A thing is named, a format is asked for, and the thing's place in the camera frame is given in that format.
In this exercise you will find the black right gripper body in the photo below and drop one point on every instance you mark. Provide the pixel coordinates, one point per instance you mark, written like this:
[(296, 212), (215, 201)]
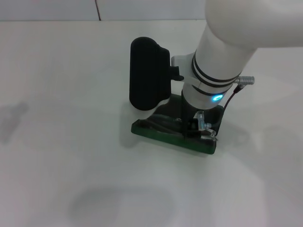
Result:
[(189, 127)]

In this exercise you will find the clear white glasses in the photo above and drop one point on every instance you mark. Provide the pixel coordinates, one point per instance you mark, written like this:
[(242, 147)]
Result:
[(209, 133)]

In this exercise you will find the green glasses case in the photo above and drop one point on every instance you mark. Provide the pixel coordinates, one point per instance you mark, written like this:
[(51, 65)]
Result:
[(165, 139)]

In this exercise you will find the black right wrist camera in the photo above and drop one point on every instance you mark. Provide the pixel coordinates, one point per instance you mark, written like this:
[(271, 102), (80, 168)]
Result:
[(149, 75)]

